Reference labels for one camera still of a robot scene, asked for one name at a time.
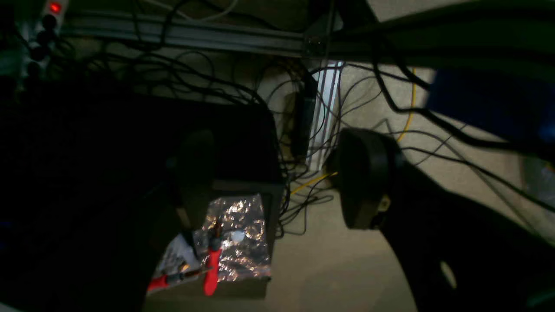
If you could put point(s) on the white power strip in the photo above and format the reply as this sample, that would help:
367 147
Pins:
39 34

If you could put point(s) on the silver foil sheet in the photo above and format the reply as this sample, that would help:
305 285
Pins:
245 250

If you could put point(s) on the aluminium table leg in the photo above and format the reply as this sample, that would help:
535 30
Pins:
319 138

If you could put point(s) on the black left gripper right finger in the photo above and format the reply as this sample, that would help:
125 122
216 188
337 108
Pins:
457 255

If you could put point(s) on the aluminium frame rail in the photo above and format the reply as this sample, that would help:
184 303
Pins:
192 35

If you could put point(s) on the red handled tool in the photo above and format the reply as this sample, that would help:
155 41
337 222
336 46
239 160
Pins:
212 262

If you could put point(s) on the red handled pliers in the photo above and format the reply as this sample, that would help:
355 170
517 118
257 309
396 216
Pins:
170 280

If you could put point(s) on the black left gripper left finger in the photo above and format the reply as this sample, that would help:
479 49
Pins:
97 251

